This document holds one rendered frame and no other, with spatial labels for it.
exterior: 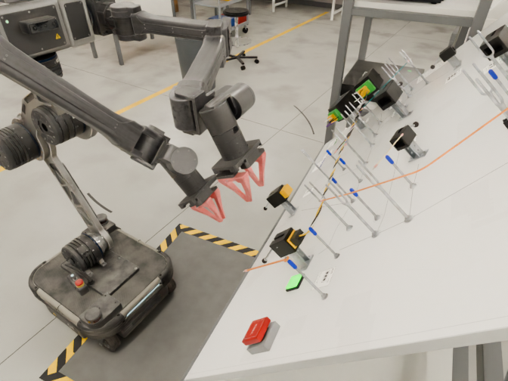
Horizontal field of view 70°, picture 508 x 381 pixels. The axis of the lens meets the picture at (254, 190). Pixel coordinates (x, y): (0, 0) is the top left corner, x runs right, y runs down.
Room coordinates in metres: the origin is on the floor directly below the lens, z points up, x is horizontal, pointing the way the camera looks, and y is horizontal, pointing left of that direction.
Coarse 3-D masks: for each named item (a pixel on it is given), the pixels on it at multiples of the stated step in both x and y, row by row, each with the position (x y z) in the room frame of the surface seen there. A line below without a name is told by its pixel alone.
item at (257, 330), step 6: (264, 318) 0.39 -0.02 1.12; (252, 324) 0.40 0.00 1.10; (258, 324) 0.39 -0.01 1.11; (264, 324) 0.38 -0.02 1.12; (252, 330) 0.38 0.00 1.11; (258, 330) 0.37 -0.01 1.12; (264, 330) 0.37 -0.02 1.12; (246, 336) 0.37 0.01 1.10; (252, 336) 0.36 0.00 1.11; (258, 336) 0.36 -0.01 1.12; (264, 336) 0.37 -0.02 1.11; (246, 342) 0.36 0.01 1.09; (252, 342) 0.36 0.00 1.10
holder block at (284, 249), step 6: (288, 228) 0.59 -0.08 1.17; (282, 234) 0.58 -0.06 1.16; (288, 234) 0.57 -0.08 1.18; (276, 240) 0.57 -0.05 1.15; (282, 240) 0.55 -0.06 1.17; (270, 246) 0.57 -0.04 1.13; (276, 246) 0.56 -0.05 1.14; (282, 246) 0.55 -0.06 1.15; (288, 246) 0.54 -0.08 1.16; (276, 252) 0.56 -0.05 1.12; (282, 252) 0.55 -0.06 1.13; (288, 252) 0.55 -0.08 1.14
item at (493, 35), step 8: (504, 24) 0.83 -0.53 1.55; (496, 32) 0.82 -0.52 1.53; (504, 32) 0.80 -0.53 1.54; (488, 40) 0.80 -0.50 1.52; (496, 40) 0.79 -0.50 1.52; (504, 40) 0.79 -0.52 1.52; (480, 48) 0.80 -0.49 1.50; (488, 48) 0.81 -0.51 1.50; (496, 48) 0.81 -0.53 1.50; (504, 48) 0.78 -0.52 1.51; (496, 56) 0.79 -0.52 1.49; (504, 56) 0.81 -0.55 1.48
